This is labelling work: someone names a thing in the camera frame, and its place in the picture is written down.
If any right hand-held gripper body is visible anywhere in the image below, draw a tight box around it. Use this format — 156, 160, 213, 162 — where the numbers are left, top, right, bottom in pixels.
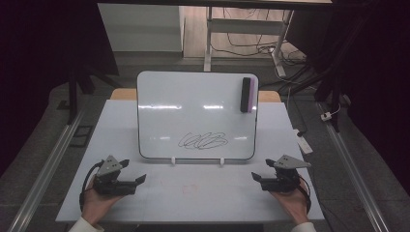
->
260, 154, 312, 194

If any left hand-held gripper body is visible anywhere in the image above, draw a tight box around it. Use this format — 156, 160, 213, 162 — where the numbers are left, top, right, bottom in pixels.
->
93, 155, 136, 196

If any black and purple board eraser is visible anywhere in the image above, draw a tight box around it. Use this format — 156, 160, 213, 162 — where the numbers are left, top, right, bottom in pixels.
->
240, 76, 256, 114

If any white dry-erase board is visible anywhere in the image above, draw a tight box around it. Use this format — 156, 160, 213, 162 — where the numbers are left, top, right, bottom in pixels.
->
136, 71, 260, 161

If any person's left hand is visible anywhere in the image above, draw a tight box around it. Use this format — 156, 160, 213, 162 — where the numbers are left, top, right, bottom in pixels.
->
80, 178, 125, 225

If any person's right hand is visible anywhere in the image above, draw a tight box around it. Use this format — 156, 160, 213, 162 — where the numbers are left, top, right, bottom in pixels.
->
270, 185, 310, 225

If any white power strip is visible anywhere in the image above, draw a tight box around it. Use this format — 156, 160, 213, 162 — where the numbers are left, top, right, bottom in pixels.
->
292, 128, 314, 156

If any wooden table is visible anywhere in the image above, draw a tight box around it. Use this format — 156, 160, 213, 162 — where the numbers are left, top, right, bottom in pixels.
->
109, 88, 282, 103

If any black tripod stand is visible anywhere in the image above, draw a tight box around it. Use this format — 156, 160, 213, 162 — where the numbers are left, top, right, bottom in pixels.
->
57, 62, 121, 126

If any black stand with legs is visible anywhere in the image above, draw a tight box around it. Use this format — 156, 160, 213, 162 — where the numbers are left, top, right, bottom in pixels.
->
279, 54, 344, 133

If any white cabinet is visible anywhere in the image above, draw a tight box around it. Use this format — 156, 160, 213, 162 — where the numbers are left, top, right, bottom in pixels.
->
98, 3, 186, 53

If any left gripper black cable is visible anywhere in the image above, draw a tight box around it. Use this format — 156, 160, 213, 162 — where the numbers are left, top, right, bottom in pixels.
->
78, 159, 104, 213

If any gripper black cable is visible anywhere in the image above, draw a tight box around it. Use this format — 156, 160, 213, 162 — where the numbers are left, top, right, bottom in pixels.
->
298, 174, 312, 215
78, 159, 104, 213

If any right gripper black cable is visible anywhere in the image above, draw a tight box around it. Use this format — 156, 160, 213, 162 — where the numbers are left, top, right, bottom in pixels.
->
298, 174, 312, 215

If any aluminium rail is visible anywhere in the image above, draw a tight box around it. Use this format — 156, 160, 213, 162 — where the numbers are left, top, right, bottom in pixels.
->
7, 107, 87, 232
316, 101, 392, 232

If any tangle of black floor cables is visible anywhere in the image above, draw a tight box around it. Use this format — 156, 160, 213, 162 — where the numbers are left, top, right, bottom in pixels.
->
211, 7, 308, 67

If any white desk frame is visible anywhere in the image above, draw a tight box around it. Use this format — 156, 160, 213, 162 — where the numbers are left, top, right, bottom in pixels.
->
202, 6, 295, 78

